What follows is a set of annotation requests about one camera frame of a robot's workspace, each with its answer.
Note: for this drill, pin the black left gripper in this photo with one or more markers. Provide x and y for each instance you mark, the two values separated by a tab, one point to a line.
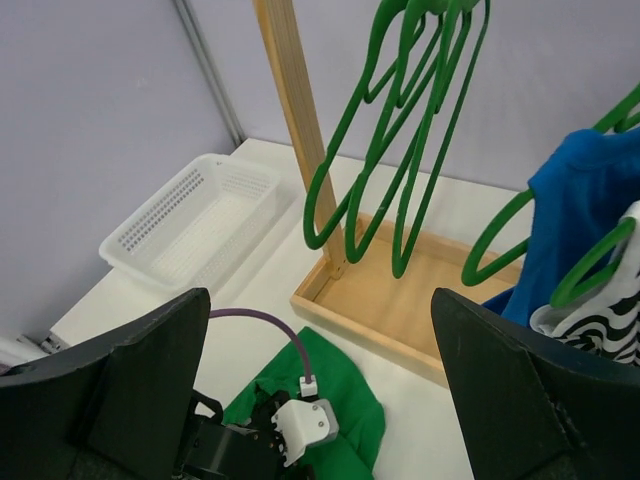
264	408

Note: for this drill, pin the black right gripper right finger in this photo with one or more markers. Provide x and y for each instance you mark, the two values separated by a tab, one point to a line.
530	407

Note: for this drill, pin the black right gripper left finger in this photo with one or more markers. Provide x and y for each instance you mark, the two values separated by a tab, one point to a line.
111	407

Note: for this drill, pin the green tank top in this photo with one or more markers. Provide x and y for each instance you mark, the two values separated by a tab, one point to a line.
361	417

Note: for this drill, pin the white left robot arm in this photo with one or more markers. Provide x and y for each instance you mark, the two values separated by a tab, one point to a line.
211	449

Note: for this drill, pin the black white striped top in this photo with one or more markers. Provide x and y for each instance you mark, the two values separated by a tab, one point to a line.
605	320

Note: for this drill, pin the green hanger under striped top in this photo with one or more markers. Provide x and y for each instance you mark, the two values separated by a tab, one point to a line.
582	277

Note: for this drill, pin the blue tank top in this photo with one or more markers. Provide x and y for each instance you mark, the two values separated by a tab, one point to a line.
579	193

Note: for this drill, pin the wooden clothes rack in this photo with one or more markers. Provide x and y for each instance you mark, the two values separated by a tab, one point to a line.
379	268

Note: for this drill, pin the white plastic basket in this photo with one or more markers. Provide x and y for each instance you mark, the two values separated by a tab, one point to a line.
198	227

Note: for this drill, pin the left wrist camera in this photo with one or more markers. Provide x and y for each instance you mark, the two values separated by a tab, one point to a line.
304	423

